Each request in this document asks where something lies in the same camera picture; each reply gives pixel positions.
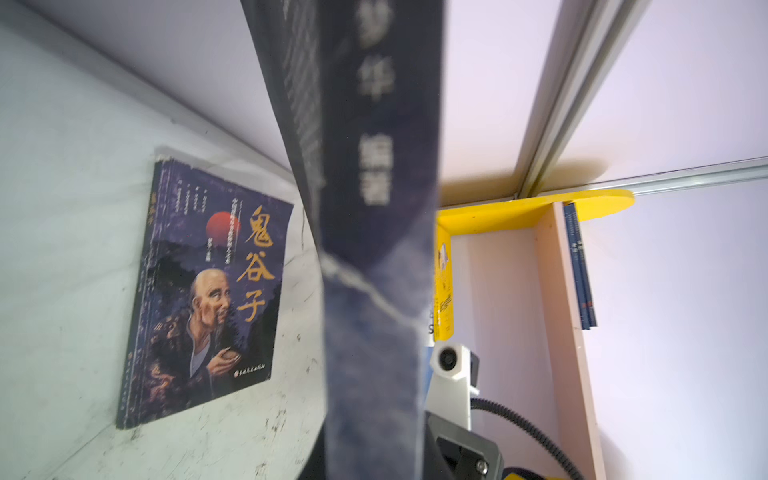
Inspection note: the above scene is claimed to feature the white book black lettering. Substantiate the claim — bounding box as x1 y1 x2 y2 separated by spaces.
426 309 435 348

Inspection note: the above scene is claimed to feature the aluminium frame rail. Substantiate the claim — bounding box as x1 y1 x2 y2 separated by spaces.
515 0 652 199

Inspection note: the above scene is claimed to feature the black cover book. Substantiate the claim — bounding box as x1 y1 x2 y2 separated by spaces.
242 1 445 479

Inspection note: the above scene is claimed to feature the yellow pink blue bookshelf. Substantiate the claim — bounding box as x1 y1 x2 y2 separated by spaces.
437 189 634 479

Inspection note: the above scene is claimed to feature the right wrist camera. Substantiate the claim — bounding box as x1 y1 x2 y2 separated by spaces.
425 341 479 431

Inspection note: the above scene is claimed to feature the yellow cartoon cover book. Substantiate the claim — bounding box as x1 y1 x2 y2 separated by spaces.
433 224 454 341

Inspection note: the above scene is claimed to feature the purple old man book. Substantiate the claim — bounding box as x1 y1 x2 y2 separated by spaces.
116 158 293 430

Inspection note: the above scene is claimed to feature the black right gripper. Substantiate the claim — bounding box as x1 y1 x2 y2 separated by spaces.
422 412 504 479

